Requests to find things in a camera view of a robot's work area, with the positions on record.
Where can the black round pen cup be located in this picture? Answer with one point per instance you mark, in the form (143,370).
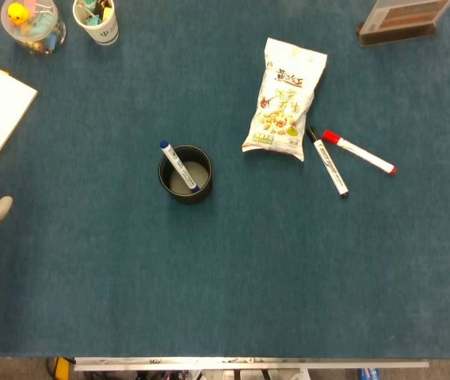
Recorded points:
(205,190)

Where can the black capped white marker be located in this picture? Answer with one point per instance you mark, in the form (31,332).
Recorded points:
(330,166)

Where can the red capped white marker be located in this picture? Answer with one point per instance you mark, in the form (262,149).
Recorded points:
(359,152)

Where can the clear jar of binder clips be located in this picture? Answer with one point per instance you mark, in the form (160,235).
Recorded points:
(46,37)

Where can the yellow rubber duck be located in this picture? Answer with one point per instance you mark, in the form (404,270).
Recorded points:
(18,14)

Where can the white paper cup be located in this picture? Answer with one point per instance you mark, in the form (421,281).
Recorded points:
(104,33)

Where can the blue capped white marker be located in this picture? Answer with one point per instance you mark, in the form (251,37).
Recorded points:
(177,162)

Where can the yellow object under table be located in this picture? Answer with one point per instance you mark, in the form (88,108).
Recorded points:
(63,367)

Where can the white peanut snack bag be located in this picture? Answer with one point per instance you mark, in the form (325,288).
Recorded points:
(284,99)

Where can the blue box under table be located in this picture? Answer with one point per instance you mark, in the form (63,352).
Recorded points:
(368,373)

